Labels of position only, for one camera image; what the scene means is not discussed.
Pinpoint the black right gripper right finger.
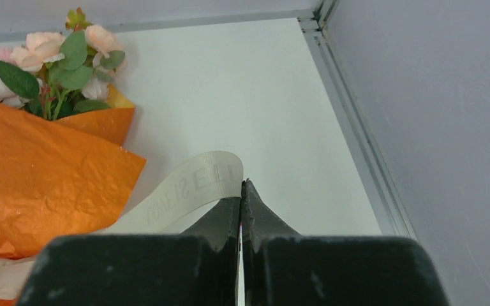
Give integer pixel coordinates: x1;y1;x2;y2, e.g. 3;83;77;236
241;180;449;305

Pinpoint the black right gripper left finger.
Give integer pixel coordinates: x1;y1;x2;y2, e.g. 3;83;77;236
17;198;240;305

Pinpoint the cream printed ribbon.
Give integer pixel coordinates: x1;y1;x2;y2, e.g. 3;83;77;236
0;151;244;300

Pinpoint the orange wrapping paper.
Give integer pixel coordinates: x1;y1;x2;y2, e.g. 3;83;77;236
0;87;145;305

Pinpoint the pink artificial flower bouquet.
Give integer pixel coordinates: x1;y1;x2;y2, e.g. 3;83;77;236
0;8;126;121

